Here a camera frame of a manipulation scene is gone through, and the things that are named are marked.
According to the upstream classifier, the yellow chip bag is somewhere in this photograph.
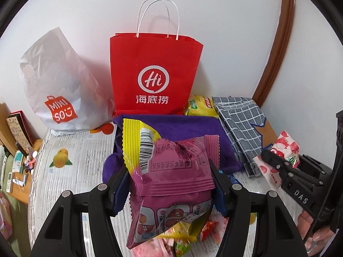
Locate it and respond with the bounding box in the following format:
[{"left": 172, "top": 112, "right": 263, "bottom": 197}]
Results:
[{"left": 184, "top": 94, "right": 218, "bottom": 117}]

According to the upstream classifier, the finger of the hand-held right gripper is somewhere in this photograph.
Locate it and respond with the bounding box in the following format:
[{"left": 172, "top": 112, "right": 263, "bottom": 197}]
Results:
[
  {"left": 260, "top": 149, "right": 295, "bottom": 190},
  {"left": 297, "top": 154, "right": 334, "bottom": 182}
]

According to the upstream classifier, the grey checked fabric bag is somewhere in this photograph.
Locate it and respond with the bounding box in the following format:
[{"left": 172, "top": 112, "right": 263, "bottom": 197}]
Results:
[{"left": 213, "top": 96, "right": 267, "bottom": 178}]

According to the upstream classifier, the large magenta yellow snack packet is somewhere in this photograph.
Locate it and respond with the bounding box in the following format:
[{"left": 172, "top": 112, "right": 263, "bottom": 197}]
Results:
[{"left": 122, "top": 118, "right": 220, "bottom": 249}]

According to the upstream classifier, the person's right hand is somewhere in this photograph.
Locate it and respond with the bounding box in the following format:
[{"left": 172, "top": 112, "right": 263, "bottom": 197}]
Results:
[{"left": 297, "top": 210, "right": 336, "bottom": 256}]

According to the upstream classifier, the green candy packet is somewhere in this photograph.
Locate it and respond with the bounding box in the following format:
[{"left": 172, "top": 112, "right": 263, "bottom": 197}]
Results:
[{"left": 174, "top": 241, "right": 194, "bottom": 257}]

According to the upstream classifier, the dark patterned book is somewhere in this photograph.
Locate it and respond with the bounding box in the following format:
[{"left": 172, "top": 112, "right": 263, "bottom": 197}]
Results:
[{"left": 6, "top": 110, "right": 34, "bottom": 152}]

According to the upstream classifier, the wooden door frame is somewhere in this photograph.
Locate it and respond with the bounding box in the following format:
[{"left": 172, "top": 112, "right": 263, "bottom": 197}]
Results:
[{"left": 253, "top": 0, "right": 295, "bottom": 106}]

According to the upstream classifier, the white plastic shopping bag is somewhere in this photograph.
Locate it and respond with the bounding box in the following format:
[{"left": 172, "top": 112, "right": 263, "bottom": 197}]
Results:
[{"left": 18, "top": 27, "right": 115, "bottom": 136}]

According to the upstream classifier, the small toy figurine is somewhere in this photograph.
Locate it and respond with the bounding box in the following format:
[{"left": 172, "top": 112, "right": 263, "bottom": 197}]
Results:
[{"left": 25, "top": 151, "right": 37, "bottom": 172}]

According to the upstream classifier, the white teal small box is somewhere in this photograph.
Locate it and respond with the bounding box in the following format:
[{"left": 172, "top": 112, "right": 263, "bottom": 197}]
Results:
[{"left": 13, "top": 151, "right": 24, "bottom": 172}]

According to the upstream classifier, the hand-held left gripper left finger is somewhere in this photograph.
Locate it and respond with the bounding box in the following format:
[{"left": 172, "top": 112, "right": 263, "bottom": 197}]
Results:
[{"left": 30, "top": 166, "right": 132, "bottom": 257}]

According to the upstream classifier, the pink snack packet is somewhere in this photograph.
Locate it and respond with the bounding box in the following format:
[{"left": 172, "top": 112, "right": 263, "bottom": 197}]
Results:
[{"left": 132, "top": 239, "right": 175, "bottom": 257}]

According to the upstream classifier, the wooden side desk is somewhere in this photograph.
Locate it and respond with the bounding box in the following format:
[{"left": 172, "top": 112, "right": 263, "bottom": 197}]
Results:
[{"left": 0, "top": 102, "right": 43, "bottom": 205}]

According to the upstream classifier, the purple fabric bin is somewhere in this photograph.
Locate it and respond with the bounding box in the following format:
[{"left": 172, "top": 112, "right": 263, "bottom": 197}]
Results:
[{"left": 102, "top": 114, "right": 244, "bottom": 216}]

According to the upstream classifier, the pink patterned pouch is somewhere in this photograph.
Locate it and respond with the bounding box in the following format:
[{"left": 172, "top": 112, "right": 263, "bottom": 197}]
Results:
[{"left": 0, "top": 193, "right": 13, "bottom": 241}]

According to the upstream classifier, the red paper bag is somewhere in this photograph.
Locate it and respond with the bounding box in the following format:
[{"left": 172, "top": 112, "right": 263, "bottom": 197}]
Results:
[{"left": 109, "top": 0, "right": 203, "bottom": 116}]

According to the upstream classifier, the orange candy packet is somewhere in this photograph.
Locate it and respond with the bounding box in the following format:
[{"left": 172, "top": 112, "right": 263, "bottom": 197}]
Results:
[{"left": 201, "top": 213, "right": 229, "bottom": 243}]

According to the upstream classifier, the white strawberry snack packet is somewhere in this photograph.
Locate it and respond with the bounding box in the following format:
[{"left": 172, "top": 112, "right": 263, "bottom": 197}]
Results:
[{"left": 253, "top": 130, "right": 301, "bottom": 190}]

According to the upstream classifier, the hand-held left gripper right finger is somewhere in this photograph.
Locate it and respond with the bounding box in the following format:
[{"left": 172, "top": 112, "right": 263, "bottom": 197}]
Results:
[{"left": 208, "top": 160, "right": 305, "bottom": 257}]

